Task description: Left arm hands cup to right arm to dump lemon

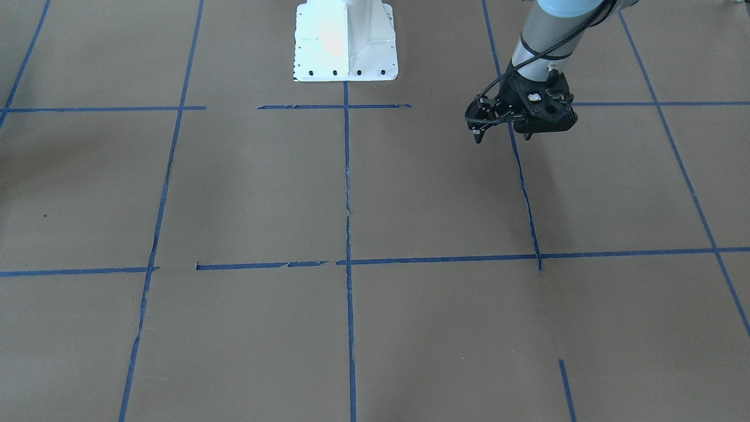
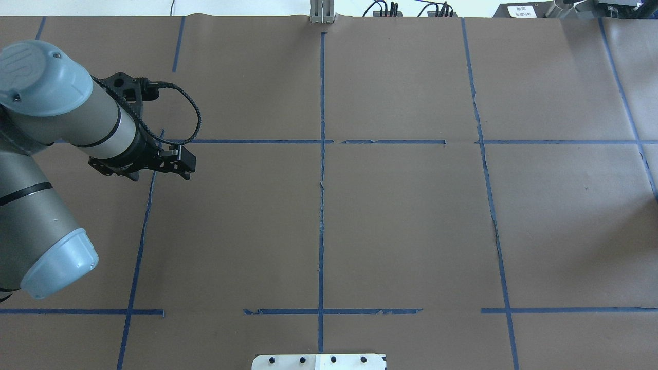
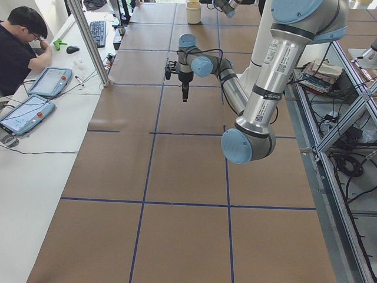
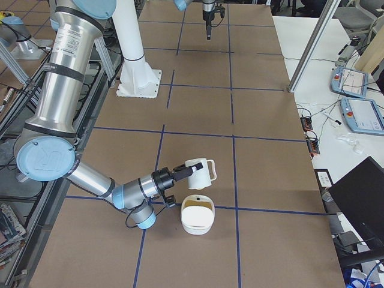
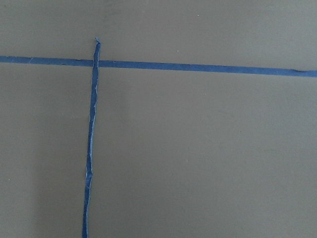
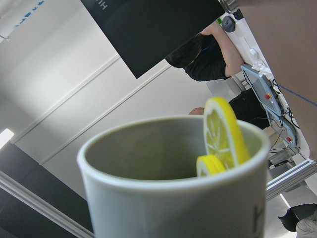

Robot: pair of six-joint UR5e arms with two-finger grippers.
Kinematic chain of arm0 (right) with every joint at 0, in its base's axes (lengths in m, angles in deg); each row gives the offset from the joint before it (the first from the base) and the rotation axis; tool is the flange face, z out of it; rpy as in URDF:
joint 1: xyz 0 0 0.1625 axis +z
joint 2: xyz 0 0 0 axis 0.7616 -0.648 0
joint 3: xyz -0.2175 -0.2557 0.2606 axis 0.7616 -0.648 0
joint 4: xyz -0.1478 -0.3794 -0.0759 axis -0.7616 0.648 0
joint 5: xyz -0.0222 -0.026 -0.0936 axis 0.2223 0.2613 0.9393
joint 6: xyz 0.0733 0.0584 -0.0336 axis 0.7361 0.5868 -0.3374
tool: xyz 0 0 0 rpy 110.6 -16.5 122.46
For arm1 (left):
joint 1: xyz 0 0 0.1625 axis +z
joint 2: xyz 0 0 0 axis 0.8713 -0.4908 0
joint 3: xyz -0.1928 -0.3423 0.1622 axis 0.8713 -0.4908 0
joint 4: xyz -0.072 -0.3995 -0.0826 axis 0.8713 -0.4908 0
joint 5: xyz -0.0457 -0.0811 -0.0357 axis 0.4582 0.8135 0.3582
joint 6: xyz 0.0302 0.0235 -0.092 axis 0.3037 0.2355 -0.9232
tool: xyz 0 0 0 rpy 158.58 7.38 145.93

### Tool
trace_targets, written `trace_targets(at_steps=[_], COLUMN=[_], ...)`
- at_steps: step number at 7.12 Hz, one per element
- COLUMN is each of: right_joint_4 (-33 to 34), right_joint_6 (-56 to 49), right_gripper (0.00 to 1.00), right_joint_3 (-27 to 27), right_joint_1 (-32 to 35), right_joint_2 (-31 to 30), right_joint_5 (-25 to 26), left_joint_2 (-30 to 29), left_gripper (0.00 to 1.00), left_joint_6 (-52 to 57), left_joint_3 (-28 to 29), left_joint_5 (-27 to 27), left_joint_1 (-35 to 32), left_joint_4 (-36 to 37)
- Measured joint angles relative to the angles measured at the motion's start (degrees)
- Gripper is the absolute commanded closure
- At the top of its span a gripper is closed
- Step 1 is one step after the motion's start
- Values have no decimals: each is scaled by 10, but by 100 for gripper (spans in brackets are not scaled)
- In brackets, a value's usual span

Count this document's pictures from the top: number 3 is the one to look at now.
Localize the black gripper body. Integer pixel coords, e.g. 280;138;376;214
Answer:
178;71;193;85

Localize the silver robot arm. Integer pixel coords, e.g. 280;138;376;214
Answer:
212;0;242;18
176;1;349;164

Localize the cream plastic bin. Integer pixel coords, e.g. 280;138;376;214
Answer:
186;0;201;24

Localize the black keyboard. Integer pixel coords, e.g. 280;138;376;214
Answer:
90;21;107;48

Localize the brown paper table mat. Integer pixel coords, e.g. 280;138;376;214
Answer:
26;2;377;283

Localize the black computer mouse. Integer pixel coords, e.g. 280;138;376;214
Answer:
66;45;80;54

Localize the upper teach pendant tablet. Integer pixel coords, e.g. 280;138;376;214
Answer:
27;67;72;98

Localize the teach pendant tablet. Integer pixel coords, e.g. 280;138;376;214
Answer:
27;67;72;98
1;94;56;136

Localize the stack of books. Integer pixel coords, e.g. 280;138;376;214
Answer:
298;58;343;93

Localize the green plastic tool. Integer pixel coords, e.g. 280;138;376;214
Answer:
53;38;68;51

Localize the lower teach pendant tablet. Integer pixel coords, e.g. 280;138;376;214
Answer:
1;94;56;136

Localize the person in dark shirt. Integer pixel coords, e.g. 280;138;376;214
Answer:
1;6;52;97

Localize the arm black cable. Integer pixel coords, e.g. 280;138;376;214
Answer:
176;48;224;74

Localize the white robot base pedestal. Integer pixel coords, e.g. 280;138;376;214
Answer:
238;0;273;97

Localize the grey aluminium frame post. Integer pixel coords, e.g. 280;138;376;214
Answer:
67;0;110;87

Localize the aluminium side frame rail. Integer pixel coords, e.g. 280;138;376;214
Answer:
287;41;377;283

